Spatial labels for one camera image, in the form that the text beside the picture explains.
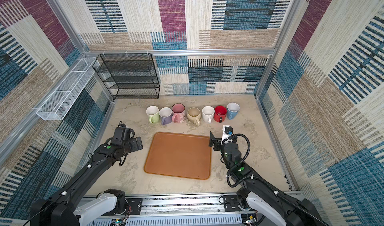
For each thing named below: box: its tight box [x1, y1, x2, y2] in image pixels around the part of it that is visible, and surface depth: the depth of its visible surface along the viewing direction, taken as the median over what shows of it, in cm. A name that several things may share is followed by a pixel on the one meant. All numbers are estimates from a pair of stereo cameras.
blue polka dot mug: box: [227, 102, 240, 120], surface depth 102 cm
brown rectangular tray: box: [144, 131, 212, 180], surface depth 92 cm
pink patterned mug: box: [171, 103, 186, 124], surface depth 101 cm
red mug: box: [213, 105, 228, 123], surface depth 103 cm
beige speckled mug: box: [187, 107, 202, 127], surface depth 101 cm
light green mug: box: [146, 105, 160, 124], surface depth 101 cm
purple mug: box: [159, 107, 173, 126], surface depth 103 cm
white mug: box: [202, 105, 215, 124], surface depth 101 cm
